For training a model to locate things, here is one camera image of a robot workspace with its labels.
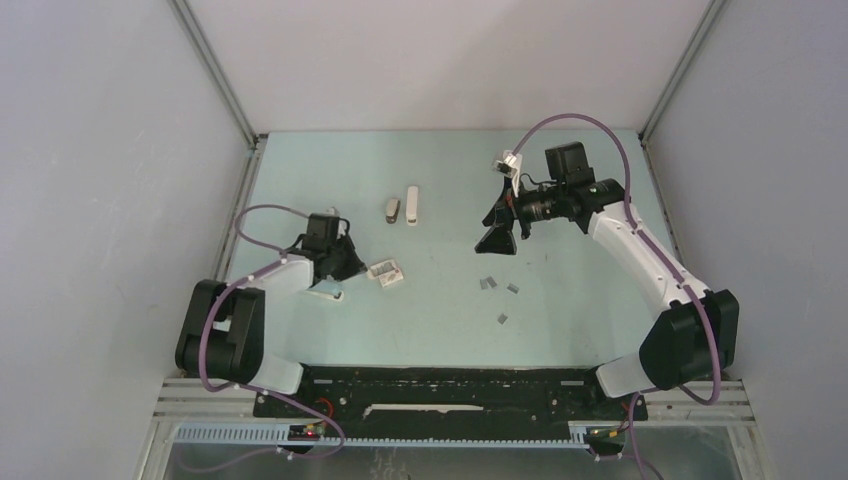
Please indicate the left aluminium frame post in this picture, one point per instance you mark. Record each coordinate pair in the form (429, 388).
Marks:
(255, 143)

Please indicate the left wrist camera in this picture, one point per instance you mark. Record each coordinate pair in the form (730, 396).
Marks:
(343, 223)

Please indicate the white staple box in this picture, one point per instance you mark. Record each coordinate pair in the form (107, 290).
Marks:
(391, 278)

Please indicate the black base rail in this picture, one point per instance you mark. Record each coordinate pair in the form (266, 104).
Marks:
(461, 404)

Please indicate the right aluminium frame post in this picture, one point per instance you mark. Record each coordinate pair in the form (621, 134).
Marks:
(694, 46)

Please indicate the white stapler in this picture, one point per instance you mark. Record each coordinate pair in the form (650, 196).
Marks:
(412, 205)

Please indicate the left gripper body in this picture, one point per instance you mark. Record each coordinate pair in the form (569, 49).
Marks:
(336, 252)

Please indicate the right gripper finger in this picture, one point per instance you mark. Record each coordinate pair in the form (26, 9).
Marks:
(501, 213)
(498, 240)

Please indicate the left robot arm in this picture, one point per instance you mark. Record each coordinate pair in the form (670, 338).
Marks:
(223, 333)

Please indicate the light blue stapler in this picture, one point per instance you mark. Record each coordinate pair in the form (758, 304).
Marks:
(333, 294)

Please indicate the small grey stapler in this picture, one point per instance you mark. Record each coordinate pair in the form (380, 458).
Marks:
(392, 210)

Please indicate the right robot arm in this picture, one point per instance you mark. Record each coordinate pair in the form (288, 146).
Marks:
(695, 329)

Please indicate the aluminium frame post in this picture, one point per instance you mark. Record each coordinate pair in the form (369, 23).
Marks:
(255, 143)
(694, 46)

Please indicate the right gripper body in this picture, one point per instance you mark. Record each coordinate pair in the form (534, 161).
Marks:
(525, 213)

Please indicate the staple box with barcode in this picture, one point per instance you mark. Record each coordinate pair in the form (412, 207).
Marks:
(381, 268)

